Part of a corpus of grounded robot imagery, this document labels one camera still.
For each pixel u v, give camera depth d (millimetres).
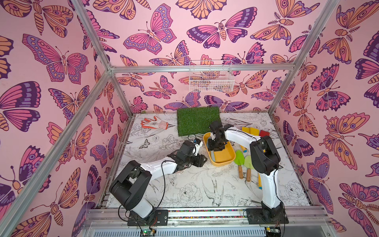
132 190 442
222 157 909
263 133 1074
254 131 1084
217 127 810
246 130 1078
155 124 1128
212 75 955
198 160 776
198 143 797
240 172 873
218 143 839
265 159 548
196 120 1101
